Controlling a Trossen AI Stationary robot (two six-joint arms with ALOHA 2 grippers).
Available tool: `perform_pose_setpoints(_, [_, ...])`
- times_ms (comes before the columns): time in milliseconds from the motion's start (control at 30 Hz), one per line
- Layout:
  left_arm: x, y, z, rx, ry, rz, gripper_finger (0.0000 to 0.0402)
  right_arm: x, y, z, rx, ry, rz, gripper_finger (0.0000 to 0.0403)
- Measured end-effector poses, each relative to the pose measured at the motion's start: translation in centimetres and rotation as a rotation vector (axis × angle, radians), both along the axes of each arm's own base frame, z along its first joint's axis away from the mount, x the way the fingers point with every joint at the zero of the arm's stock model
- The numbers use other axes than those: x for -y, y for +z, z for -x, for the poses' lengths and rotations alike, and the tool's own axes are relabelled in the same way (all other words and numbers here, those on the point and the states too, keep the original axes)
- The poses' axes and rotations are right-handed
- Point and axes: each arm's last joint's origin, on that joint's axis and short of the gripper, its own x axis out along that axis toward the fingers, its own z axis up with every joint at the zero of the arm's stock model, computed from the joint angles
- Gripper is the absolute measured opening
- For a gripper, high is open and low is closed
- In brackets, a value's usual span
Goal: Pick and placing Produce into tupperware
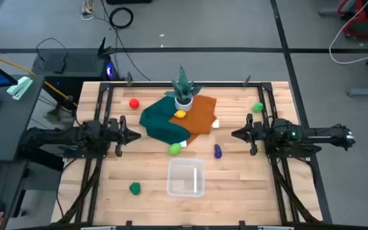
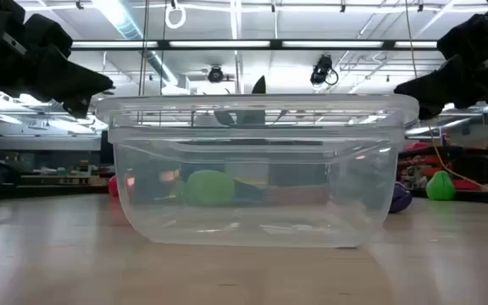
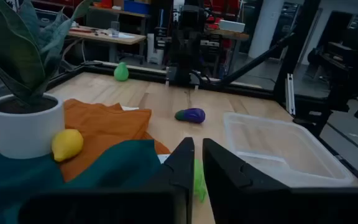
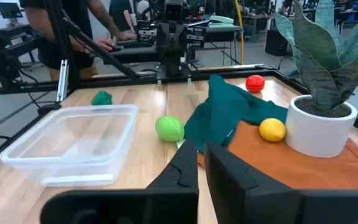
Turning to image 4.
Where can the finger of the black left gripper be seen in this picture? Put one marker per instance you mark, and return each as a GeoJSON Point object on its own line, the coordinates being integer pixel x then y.
{"type": "Point", "coordinates": [164, 35]}
{"type": "Point", "coordinates": [181, 35]}

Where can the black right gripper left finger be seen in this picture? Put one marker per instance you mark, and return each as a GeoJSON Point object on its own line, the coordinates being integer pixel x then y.
{"type": "Point", "coordinates": [166, 202]}

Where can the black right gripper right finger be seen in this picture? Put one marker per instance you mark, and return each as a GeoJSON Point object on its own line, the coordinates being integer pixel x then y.
{"type": "Point", "coordinates": [244, 199]}

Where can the light green toy lime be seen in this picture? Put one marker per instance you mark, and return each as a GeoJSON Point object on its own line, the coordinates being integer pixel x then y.
{"type": "Point", "coordinates": [169, 128]}

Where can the yellow toy lemon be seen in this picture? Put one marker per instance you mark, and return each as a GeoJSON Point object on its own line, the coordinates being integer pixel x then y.
{"type": "Point", "coordinates": [272, 130]}

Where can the red toy tomato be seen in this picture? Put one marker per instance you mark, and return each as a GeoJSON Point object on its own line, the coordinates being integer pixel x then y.
{"type": "Point", "coordinates": [255, 83]}

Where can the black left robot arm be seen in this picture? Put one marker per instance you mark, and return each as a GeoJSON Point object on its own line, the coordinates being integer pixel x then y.
{"type": "Point", "coordinates": [172, 62]}

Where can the clear plastic tupperware container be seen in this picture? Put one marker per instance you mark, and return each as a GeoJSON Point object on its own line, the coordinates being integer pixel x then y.
{"type": "Point", "coordinates": [73, 137]}

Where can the person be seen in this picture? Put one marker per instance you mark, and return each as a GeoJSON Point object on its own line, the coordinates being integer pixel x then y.
{"type": "Point", "coordinates": [118, 12]}
{"type": "Point", "coordinates": [79, 25]}

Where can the mint green stapler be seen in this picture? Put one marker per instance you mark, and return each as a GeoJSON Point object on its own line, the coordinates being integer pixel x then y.
{"type": "Point", "coordinates": [221, 20]}

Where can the black desk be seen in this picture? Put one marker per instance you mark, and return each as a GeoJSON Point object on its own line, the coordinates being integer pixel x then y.
{"type": "Point", "coordinates": [225, 33]}

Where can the orange cloth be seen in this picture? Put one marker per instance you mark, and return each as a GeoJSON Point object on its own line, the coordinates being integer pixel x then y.
{"type": "Point", "coordinates": [291, 168]}

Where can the dark green toy pepper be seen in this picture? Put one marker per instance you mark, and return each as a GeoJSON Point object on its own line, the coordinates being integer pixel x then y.
{"type": "Point", "coordinates": [102, 98]}

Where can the teal cloth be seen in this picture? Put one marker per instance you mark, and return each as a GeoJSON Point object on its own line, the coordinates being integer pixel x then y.
{"type": "Point", "coordinates": [222, 112]}

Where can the white plant pot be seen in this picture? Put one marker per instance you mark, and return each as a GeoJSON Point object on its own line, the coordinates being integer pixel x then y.
{"type": "Point", "coordinates": [315, 137]}

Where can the black computer case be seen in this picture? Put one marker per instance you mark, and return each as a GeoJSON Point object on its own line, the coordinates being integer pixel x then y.
{"type": "Point", "coordinates": [277, 42]}

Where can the green snake plant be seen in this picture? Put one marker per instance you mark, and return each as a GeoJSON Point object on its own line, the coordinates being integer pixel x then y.
{"type": "Point", "coordinates": [319, 56]}

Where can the small black monitor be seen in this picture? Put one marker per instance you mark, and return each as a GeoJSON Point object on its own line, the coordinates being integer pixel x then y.
{"type": "Point", "coordinates": [9, 9]}

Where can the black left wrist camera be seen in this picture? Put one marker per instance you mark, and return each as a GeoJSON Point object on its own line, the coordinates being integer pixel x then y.
{"type": "Point", "coordinates": [173, 12]}

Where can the black aluminium rig frame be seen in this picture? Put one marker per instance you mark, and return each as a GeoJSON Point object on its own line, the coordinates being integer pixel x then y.
{"type": "Point", "coordinates": [104, 83]}

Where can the silver aluminium bracket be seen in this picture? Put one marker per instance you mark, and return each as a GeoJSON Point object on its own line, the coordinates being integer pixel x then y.
{"type": "Point", "coordinates": [62, 81]}

